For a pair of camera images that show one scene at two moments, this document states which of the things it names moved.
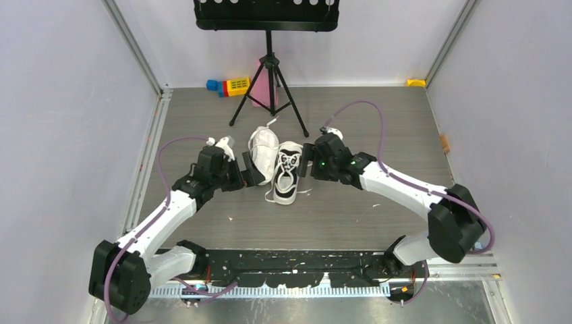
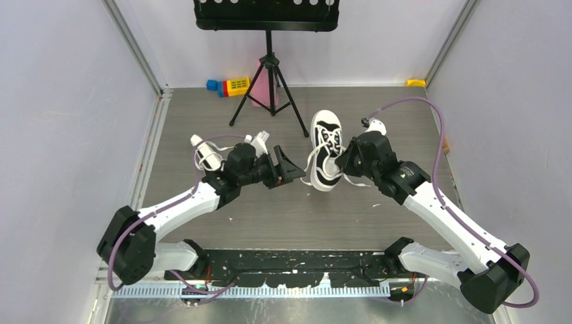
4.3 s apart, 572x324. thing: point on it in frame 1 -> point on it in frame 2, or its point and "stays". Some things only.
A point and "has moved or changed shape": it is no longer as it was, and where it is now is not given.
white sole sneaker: (264, 147) has moved or changed shape
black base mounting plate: (302, 268) stays
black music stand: (268, 16) stays
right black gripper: (311, 153) -> (344, 162)
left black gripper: (249, 177) -> (287, 171)
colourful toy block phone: (231, 87) stays
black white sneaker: (287, 170) has moved or changed shape
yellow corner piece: (413, 82) stays
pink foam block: (261, 88) stays
